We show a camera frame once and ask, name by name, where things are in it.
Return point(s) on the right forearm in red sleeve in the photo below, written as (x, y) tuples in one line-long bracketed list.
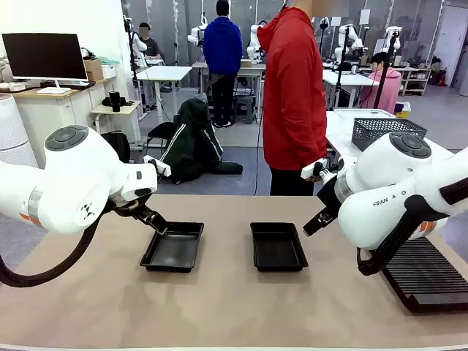
[(321, 146)]

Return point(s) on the black backpack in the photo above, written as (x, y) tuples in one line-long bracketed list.
[(118, 144)]

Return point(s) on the small wooden side table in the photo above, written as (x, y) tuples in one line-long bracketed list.
[(117, 109)]

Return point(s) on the black tripod pole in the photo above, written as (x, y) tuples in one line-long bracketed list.
[(386, 71)]

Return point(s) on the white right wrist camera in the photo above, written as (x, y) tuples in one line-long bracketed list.
[(311, 170)]

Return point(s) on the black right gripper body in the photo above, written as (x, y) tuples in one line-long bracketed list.
[(331, 194)]

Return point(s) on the black ESD tray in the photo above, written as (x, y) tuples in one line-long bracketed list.
[(278, 248), (175, 248)]

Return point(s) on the seated person in dark shirt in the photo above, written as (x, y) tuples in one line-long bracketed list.
[(150, 45)]

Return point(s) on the black chair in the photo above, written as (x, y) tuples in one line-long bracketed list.
[(161, 132)]

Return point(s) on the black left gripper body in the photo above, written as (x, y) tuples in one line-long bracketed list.
[(139, 209)]

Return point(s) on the black slotted board rack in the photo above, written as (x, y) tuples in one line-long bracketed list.
[(431, 278)]

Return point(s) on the dark green striped jacket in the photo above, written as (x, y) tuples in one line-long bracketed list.
[(194, 142)]

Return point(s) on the person in red jacket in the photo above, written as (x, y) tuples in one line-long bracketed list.
[(292, 109)]

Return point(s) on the white paper sign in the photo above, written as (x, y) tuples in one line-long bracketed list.
[(364, 16)]

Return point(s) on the person in blue hoodie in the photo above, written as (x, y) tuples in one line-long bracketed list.
[(223, 47)]

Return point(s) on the grey mesh basket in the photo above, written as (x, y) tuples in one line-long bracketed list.
[(384, 129)]

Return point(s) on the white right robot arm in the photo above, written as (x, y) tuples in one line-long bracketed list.
[(384, 183)]

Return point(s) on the black keyboard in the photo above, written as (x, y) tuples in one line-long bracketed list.
[(73, 86)]

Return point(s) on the black tumbler with straw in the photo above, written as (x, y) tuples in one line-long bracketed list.
[(115, 100)]

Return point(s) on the yellow and white box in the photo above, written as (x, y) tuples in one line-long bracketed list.
[(402, 110)]

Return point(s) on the white storage box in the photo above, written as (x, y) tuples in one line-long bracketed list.
[(109, 70)]

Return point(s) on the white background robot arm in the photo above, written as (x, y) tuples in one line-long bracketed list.
[(393, 36), (347, 38), (139, 43), (255, 40), (197, 36)]

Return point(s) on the brown cardboard box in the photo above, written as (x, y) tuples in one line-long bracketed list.
[(93, 69)]

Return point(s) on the white plastic bin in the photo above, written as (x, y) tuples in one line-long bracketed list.
[(365, 112)]

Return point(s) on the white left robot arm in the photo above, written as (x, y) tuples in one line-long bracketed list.
[(73, 175)]

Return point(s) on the grey plastic stool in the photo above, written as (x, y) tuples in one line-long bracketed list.
[(244, 108)]

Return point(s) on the white background desk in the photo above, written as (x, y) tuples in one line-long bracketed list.
[(164, 71)]

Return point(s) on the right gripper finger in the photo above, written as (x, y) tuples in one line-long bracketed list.
[(321, 225), (314, 221)]

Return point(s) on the white cylindrical air purifier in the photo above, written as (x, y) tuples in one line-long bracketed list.
[(14, 128)]

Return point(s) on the white cabinet with wooden top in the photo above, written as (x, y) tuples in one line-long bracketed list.
[(47, 109)]

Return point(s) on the person's right hand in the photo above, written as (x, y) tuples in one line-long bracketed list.
[(314, 178)]

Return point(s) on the wooden shelf unit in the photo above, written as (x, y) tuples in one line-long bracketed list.
[(413, 77)]

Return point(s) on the computer monitor with white stand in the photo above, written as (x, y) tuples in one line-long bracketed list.
[(44, 55)]

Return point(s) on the grey door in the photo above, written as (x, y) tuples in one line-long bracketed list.
[(453, 44)]

